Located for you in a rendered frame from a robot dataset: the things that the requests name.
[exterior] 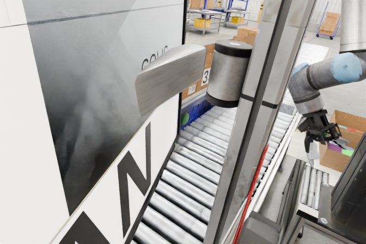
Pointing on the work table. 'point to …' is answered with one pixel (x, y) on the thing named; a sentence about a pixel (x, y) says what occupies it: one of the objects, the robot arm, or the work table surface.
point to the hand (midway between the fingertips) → (328, 158)
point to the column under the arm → (347, 199)
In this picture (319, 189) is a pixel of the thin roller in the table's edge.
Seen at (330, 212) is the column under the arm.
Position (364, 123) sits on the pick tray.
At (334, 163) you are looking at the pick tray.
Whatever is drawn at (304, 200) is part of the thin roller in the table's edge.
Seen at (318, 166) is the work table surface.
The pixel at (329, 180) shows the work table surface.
